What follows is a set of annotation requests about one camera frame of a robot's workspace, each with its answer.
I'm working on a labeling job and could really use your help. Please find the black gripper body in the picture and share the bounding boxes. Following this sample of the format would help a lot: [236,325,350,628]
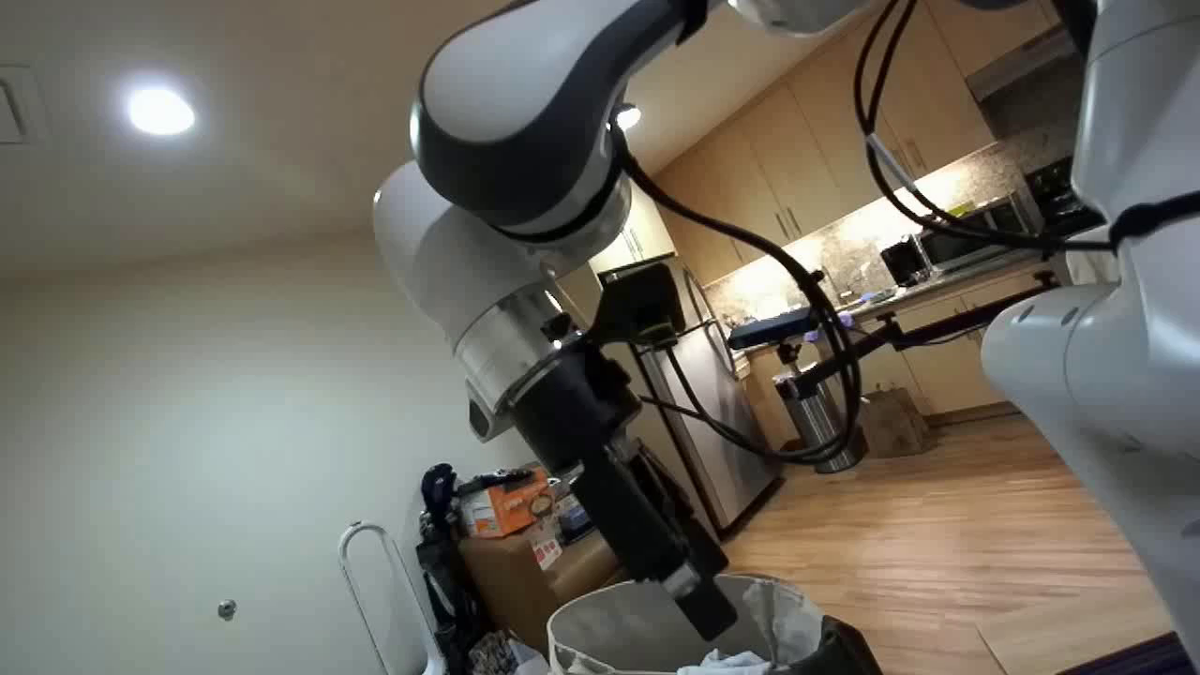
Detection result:
[508,348,728,580]

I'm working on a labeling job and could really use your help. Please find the orange box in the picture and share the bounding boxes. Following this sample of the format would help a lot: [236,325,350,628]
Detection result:
[456,467,556,541]

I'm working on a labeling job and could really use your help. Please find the stainless steel refrigerator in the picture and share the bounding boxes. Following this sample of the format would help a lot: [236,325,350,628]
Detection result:
[632,268,778,541]

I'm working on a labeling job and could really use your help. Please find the brown cardboard box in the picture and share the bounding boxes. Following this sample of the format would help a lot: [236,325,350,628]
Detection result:
[456,533,626,648]

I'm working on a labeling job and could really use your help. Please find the steel trash can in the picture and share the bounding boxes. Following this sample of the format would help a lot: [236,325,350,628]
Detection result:
[776,370,861,473]

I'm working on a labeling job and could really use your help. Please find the black backpack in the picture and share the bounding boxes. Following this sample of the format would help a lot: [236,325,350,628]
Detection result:
[415,465,487,675]

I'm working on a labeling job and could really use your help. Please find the brown paper bag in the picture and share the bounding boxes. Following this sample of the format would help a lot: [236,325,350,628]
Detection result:
[858,390,930,456]

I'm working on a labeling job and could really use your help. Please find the small recessed ceiling light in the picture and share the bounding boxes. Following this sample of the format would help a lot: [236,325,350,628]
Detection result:
[613,106,642,130]

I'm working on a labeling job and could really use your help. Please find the black coffee maker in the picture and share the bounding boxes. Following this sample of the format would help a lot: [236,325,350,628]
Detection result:
[882,241,930,287]

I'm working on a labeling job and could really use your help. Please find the light wood upper cabinets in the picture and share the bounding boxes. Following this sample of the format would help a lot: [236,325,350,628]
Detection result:
[656,0,1053,242]

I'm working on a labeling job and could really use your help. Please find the stainless microwave oven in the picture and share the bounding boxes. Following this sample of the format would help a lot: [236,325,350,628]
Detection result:
[918,195,1030,273]

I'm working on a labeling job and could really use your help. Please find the round ceiling light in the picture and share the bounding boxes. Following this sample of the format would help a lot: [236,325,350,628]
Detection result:
[123,83,200,137]

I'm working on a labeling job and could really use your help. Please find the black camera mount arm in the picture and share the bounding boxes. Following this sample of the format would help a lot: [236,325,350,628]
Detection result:
[722,287,1030,387]

